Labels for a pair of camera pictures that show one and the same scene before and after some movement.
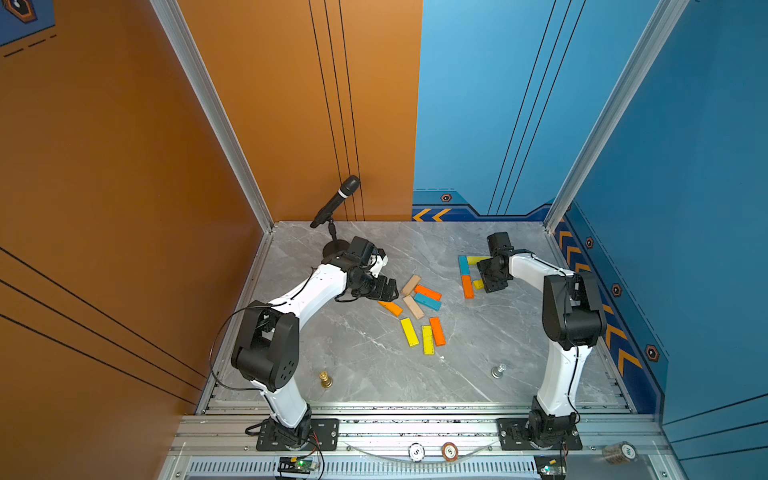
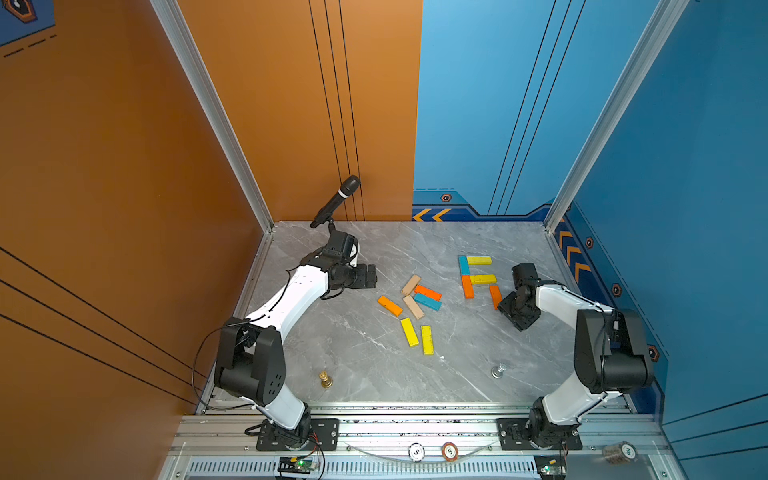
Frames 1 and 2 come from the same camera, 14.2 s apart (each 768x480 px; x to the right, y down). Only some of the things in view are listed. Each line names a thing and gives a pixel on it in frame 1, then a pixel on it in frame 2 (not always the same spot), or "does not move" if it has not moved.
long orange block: x=427 y=292 does not move
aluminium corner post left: x=176 y=25 does not move
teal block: x=464 y=266 does not move
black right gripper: x=490 y=285 → x=517 y=323
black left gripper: x=379 y=291 → x=361 y=280
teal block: x=428 y=302 does not move
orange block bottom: x=439 y=333 → x=496 y=296
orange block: x=468 y=286 does not move
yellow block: x=473 y=260 does not move
